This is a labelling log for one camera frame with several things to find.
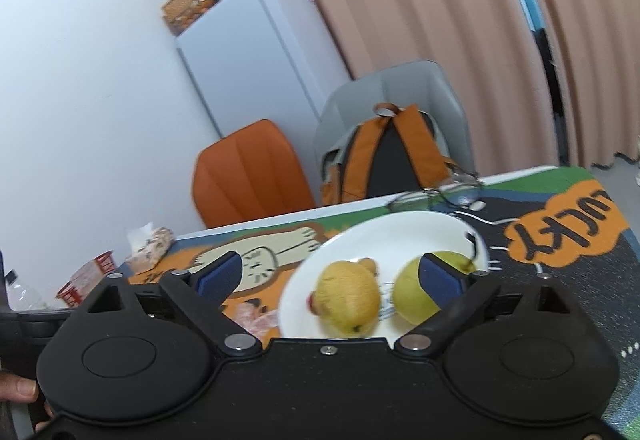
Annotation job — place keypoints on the red snack box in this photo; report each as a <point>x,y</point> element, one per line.
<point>82,282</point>

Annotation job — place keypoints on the white ceramic bowl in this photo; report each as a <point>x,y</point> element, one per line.
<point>391,241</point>

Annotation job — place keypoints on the colourful lucky cat table mat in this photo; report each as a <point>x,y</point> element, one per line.
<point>544,222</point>

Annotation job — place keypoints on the pink curtain left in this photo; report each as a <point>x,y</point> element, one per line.
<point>489,56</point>

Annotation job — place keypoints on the small brown longan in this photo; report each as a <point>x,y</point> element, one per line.
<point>369,264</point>

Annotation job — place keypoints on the pink curtain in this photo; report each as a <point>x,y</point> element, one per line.
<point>489,56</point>
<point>595,44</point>

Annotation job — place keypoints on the grey chair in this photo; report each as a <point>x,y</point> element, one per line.
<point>423,84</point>

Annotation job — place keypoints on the pink curtain right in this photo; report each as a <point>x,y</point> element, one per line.
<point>595,44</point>

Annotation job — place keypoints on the white refrigerator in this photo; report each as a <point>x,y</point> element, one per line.
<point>263,59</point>

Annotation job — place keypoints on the eyeglasses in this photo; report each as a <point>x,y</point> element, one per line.
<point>461,191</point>

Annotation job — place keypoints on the orange black backpack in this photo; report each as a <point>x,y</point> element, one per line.
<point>398,150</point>

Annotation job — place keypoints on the patterned tissue box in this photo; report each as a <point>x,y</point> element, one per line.
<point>148,245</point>

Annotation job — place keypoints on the wicker basket of oranges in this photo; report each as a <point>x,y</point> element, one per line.
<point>180,14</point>

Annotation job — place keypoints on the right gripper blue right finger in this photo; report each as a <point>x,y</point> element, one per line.
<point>437,332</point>

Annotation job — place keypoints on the peeled pomelo segment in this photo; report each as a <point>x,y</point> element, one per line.
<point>256,319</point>

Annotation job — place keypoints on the yellow green pear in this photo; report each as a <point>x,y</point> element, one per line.
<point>428,283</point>

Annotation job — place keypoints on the clear water bottle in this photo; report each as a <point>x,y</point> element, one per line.
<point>21,296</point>

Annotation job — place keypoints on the orange chair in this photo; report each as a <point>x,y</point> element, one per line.
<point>252,174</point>

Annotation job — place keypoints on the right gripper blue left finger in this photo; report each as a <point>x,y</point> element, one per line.
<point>199,296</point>

